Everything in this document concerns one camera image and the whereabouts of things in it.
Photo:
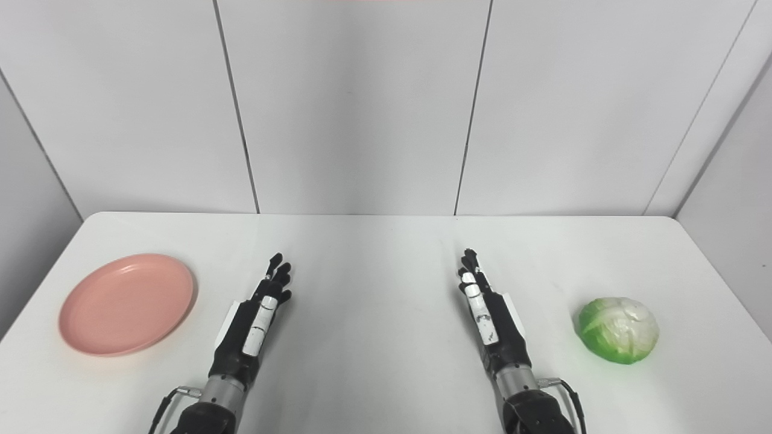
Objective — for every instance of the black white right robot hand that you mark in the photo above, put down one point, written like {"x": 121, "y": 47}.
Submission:
{"x": 503, "y": 337}

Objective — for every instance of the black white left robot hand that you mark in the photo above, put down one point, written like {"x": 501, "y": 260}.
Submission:
{"x": 241, "y": 343}

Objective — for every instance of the green white cabbage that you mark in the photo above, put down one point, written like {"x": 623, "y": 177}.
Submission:
{"x": 618, "y": 330}

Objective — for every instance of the pink round plate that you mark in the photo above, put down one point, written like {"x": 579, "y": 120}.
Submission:
{"x": 126, "y": 304}

